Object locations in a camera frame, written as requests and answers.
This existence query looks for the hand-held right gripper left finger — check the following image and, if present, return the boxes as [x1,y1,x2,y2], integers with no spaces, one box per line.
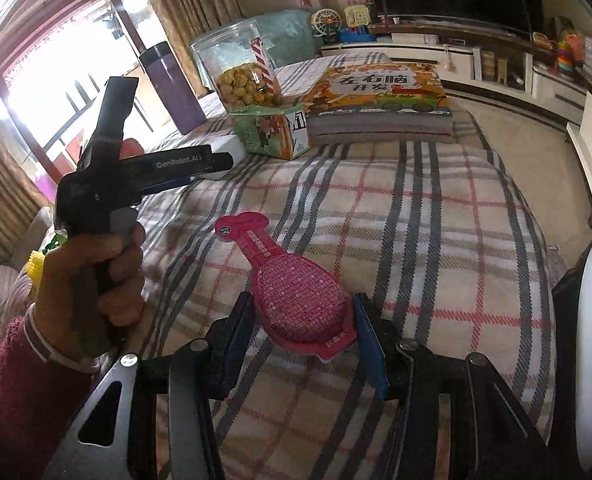
[43,290,257,480]

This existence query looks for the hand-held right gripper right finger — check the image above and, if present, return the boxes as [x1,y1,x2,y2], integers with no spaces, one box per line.
[353,292,562,480]

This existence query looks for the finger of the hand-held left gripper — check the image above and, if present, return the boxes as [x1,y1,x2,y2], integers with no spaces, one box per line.
[122,144,235,184]
[137,174,197,207]

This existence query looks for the white box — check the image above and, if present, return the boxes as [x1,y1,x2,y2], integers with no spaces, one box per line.
[196,137,247,181]

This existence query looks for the pink blister package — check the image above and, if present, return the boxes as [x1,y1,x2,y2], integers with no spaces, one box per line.
[213,212,357,362]

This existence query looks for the person's left forearm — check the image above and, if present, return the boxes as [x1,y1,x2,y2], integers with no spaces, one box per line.
[0,305,111,480]

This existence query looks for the person's left hand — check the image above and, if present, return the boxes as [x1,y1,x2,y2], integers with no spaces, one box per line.
[30,220,147,362]

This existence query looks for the purple thermos bottle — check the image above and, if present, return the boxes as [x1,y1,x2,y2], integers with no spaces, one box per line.
[138,41,207,136]

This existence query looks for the small green carton box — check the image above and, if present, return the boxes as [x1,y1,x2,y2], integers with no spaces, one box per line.
[228,102,311,161]

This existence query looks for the beige checked curtain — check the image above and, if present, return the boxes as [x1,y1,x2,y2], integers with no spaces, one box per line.
[0,110,41,261]
[136,0,247,51]

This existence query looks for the yellow plastic toy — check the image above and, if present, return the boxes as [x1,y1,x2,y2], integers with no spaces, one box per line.
[26,252,46,286]

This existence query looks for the clear plastic snack jar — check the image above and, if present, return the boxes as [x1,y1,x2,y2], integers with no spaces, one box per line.
[191,17,284,113]

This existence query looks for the balcony glass door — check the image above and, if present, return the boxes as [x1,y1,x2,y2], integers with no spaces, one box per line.
[0,0,187,171]

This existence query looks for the plaid blanket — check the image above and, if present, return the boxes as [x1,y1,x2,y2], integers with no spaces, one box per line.
[40,52,562,480]

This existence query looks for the teal cloth covered furniture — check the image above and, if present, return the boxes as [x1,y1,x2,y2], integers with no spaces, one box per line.
[196,9,321,68]

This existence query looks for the small white desk fan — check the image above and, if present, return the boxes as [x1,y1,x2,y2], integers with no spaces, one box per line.
[310,7,344,43]

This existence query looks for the stack of thin books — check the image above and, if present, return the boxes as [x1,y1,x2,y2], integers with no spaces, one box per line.
[307,109,455,147]

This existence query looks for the orange cartoon cover book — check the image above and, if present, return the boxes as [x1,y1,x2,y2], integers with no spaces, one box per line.
[303,62,453,120]

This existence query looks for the blue toy tray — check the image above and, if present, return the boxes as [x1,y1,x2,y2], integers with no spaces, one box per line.
[338,27,374,44]

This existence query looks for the colourful toy house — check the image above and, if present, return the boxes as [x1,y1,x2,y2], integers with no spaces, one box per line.
[343,0,371,28]

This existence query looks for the white television cabinet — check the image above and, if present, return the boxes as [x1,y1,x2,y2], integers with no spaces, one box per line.
[321,30,589,126]

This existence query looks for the rainbow stacking ring toy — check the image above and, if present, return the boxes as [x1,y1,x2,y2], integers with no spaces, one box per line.
[553,32,577,76]

